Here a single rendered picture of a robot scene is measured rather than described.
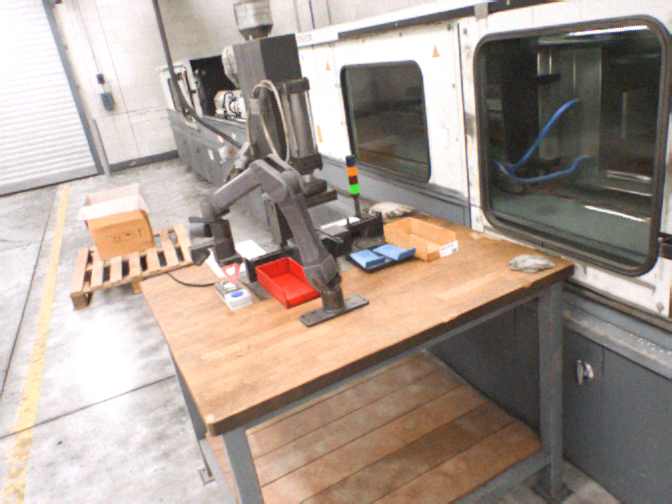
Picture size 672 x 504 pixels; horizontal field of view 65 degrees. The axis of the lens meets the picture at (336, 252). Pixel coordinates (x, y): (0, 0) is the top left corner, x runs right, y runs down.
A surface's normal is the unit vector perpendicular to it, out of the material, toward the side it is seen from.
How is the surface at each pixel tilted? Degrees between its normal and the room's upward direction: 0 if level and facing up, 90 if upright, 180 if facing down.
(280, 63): 90
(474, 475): 0
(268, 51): 90
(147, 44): 90
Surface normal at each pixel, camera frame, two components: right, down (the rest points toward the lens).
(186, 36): 0.41, 0.28
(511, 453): -0.15, -0.92
